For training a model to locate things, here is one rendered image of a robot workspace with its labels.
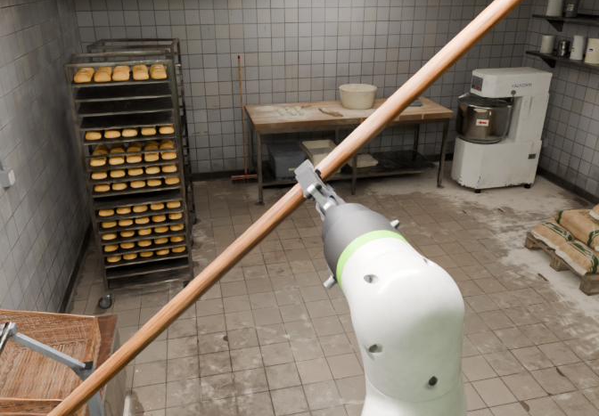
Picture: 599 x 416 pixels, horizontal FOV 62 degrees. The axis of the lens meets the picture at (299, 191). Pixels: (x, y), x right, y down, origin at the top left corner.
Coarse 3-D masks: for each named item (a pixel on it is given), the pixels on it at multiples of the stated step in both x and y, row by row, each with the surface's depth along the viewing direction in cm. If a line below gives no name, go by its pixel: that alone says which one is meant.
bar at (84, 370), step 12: (12, 324) 171; (0, 336) 165; (12, 336) 171; (24, 336) 174; (0, 348) 160; (36, 348) 175; (48, 348) 177; (60, 360) 179; (72, 360) 181; (84, 372) 182; (96, 396) 187; (96, 408) 190
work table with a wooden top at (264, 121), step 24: (264, 120) 511; (288, 120) 511; (312, 120) 512; (336, 120) 518; (360, 120) 524; (408, 120) 540; (432, 120) 547; (336, 144) 608; (264, 168) 572; (360, 168) 572; (384, 168) 572; (408, 168) 572; (432, 168) 572
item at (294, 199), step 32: (512, 0) 74; (480, 32) 75; (448, 64) 76; (416, 96) 77; (288, 192) 80; (256, 224) 81; (224, 256) 82; (192, 288) 82; (160, 320) 83; (128, 352) 84; (96, 384) 85
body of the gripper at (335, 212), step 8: (328, 200) 65; (320, 208) 65; (328, 208) 64; (336, 208) 63; (344, 208) 63; (352, 208) 62; (360, 208) 62; (368, 208) 64; (328, 216) 63; (336, 216) 62; (328, 224) 62
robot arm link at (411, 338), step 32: (352, 256) 53; (384, 256) 50; (416, 256) 50; (352, 288) 50; (384, 288) 46; (416, 288) 45; (448, 288) 46; (352, 320) 49; (384, 320) 45; (416, 320) 44; (448, 320) 45; (384, 352) 46; (416, 352) 44; (448, 352) 46; (384, 384) 49; (416, 384) 47; (448, 384) 48
